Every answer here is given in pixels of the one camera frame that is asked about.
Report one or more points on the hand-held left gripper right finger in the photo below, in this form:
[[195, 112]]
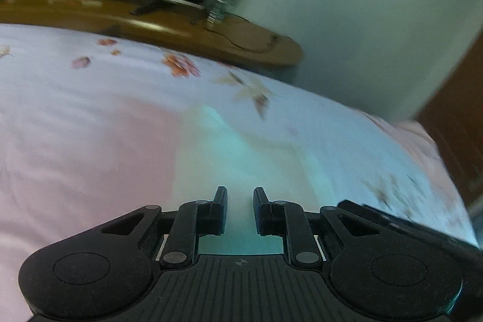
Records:
[[260, 212]]

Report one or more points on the brown wooden door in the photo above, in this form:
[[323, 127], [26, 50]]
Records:
[[456, 118]]

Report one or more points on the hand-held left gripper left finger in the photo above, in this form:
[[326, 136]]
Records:
[[220, 212]]

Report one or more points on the pink floral bed sheet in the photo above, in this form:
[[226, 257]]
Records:
[[94, 110]]

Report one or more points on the glossy wooden table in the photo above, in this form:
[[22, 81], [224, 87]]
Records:
[[151, 24]]

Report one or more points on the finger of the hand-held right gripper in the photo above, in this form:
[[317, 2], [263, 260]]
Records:
[[362, 212]]

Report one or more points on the pale mint small garment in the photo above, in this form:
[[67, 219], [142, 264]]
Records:
[[234, 163]]

